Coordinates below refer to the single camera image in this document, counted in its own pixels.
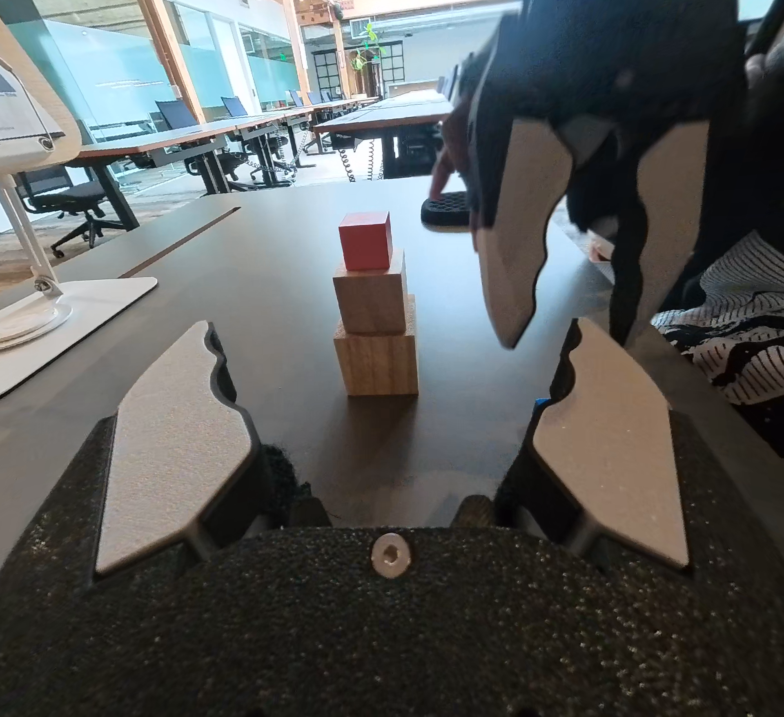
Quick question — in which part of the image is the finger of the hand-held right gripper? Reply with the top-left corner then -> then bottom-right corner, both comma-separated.
476,117 -> 575,352
609,118 -> 713,348

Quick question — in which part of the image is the white document stand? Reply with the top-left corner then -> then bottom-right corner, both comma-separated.
0,172 -> 159,398

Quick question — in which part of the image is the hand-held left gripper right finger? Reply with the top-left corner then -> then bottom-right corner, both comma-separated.
493,317 -> 692,571

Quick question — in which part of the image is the large wooden cube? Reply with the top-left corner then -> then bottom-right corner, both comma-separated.
332,295 -> 420,398

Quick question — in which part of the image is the black wrist rest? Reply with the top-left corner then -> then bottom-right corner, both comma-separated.
421,191 -> 474,232

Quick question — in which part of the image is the small red cube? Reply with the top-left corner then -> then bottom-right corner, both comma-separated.
339,212 -> 395,273

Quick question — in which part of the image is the person's printed shirt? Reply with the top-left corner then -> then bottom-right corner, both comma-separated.
650,231 -> 784,448

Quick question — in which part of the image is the medium wooden cube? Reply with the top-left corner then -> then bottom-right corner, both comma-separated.
332,247 -> 409,337

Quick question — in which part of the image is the black office chair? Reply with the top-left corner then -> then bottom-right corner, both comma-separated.
15,164 -> 128,258

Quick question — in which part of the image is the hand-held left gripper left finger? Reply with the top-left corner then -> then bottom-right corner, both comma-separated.
95,321 -> 285,577

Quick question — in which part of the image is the wooden office table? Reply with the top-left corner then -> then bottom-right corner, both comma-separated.
64,111 -> 317,232
313,90 -> 454,183

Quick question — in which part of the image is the printed instruction sheet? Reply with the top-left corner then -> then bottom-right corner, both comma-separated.
0,62 -> 65,145

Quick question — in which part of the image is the white instruction sheet stand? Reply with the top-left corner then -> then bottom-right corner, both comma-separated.
0,19 -> 84,174

